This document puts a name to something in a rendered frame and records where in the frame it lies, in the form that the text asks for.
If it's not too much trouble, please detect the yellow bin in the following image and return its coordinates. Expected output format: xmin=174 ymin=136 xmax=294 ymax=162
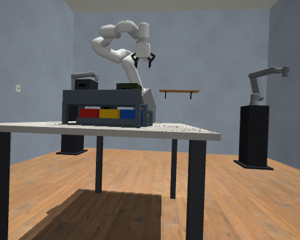
xmin=99 ymin=109 xmax=120 ymax=119

